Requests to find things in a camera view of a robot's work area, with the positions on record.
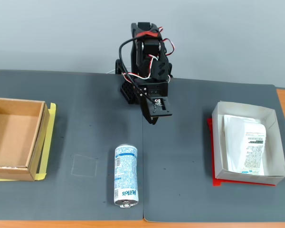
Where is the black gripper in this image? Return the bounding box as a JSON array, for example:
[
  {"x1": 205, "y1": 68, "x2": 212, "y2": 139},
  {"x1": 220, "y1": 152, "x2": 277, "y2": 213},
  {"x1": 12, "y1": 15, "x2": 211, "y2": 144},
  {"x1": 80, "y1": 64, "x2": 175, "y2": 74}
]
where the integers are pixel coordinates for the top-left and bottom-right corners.
[{"x1": 133, "y1": 81, "x2": 169, "y2": 125}]

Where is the brown cardboard box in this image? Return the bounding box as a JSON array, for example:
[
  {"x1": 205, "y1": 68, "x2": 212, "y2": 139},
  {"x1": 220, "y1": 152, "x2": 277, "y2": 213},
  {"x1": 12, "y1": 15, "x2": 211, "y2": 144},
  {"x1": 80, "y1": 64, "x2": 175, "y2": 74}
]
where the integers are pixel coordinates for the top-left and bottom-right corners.
[{"x1": 0, "y1": 96, "x2": 50, "y2": 182}]

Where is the white cardboard box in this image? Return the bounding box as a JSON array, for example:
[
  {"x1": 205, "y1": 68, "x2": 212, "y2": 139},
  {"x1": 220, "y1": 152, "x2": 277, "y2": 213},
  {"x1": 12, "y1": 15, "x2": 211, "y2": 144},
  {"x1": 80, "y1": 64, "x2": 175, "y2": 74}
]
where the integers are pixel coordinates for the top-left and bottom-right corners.
[{"x1": 211, "y1": 101, "x2": 285, "y2": 187}]

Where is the black camera cable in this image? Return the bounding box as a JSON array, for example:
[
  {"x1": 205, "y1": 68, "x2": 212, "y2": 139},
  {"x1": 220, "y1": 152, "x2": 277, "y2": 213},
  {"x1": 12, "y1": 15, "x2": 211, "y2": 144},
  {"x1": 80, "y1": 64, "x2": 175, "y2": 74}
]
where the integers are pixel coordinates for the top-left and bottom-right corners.
[{"x1": 118, "y1": 35, "x2": 160, "y2": 105}]

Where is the white plastic packet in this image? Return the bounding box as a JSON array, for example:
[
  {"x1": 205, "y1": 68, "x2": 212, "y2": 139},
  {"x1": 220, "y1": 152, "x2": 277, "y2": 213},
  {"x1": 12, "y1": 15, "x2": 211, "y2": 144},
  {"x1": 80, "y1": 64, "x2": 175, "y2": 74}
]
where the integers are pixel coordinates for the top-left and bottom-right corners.
[{"x1": 222, "y1": 114, "x2": 267, "y2": 176}]

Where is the red tape marking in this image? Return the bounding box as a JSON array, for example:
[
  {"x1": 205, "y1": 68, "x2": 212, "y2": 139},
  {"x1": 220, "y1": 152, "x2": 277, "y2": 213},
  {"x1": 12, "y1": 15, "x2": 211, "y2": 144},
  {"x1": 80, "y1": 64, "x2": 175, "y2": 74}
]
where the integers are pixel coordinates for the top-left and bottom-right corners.
[{"x1": 206, "y1": 118, "x2": 276, "y2": 188}]

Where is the white blue Milkis can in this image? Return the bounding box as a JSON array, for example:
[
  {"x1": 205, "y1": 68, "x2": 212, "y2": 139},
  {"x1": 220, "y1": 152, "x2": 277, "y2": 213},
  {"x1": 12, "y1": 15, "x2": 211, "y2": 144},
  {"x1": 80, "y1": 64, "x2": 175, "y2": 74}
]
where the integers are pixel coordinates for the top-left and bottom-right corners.
[{"x1": 113, "y1": 144, "x2": 140, "y2": 209}]

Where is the gripper mounted camera module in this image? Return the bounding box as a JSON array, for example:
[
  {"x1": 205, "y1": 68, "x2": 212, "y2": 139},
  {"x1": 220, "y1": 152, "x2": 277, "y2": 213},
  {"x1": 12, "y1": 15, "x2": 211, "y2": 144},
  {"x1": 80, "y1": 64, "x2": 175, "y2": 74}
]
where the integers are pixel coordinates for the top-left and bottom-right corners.
[{"x1": 146, "y1": 96, "x2": 173, "y2": 118}]

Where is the red white black servo wire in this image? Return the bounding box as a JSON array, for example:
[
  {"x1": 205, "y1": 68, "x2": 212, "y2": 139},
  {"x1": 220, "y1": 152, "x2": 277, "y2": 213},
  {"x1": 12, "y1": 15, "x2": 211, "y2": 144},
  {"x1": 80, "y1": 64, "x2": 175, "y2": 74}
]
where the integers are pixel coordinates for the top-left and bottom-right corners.
[
  {"x1": 122, "y1": 54, "x2": 160, "y2": 79},
  {"x1": 156, "y1": 26, "x2": 176, "y2": 57}
]

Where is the grey table mat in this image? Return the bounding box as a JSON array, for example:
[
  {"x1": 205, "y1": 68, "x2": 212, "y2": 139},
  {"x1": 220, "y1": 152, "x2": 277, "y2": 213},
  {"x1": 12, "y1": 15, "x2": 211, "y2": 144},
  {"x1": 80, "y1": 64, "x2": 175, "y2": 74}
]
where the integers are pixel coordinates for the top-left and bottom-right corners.
[
  {"x1": 0, "y1": 70, "x2": 144, "y2": 222},
  {"x1": 142, "y1": 77, "x2": 285, "y2": 223}
]

